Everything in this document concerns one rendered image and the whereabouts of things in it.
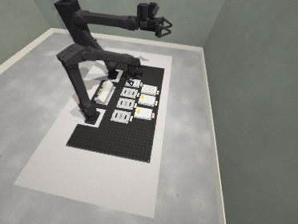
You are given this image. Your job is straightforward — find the white operator panel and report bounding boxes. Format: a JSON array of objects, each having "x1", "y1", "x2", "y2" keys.
[{"x1": 94, "y1": 80, "x2": 116, "y2": 105}]

